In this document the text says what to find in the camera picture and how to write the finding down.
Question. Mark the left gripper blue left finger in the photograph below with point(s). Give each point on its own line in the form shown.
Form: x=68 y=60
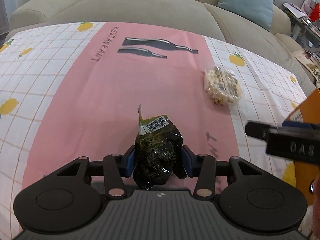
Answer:
x=115 y=168

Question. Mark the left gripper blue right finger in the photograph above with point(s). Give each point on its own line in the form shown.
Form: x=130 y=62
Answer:
x=203 y=168

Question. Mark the black seaweed snack bag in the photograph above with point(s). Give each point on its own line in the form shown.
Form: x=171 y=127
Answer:
x=158 y=146

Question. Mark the orange cardboard box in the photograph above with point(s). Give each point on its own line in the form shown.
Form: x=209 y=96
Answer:
x=305 y=117

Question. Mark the round rice cracker packet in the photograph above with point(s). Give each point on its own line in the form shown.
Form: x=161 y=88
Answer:
x=222 y=86

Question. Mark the stack of books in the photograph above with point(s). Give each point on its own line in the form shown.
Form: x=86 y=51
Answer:
x=309 y=61

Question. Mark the pink checkered tablecloth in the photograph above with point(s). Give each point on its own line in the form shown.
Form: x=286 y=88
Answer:
x=74 y=90

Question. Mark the cluttered desk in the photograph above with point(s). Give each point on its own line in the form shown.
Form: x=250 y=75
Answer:
x=304 y=30

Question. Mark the teal cushion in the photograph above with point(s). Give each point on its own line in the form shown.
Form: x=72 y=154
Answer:
x=259 y=12

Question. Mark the beige fabric sofa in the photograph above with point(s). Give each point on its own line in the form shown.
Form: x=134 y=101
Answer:
x=198 y=16

